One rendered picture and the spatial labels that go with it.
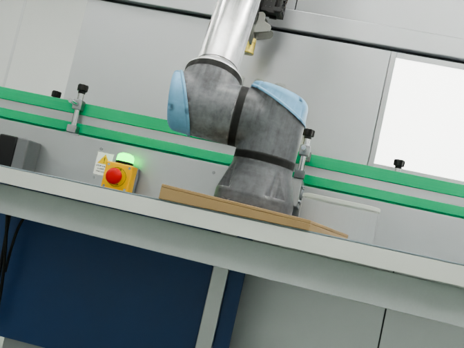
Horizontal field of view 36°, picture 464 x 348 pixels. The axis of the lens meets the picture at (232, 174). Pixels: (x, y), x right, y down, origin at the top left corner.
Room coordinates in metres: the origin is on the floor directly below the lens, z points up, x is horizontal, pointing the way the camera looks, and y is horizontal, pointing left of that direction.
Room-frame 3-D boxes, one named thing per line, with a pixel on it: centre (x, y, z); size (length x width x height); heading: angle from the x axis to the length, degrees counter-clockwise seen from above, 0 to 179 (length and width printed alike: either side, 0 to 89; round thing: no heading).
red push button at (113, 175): (1.76, 0.28, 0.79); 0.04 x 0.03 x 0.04; 80
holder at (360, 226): (1.71, -0.27, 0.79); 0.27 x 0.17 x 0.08; 170
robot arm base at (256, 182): (1.36, -0.05, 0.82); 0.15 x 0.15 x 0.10
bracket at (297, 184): (1.81, -0.17, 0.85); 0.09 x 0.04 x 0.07; 170
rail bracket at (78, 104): (1.85, 0.43, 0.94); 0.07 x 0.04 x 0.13; 170
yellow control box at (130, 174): (1.80, 0.27, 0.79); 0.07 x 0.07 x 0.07; 80
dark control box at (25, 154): (1.85, 0.55, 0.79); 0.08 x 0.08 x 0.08; 80
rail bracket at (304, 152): (1.80, -0.17, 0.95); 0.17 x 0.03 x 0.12; 170
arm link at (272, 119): (1.36, -0.05, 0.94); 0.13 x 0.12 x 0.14; 86
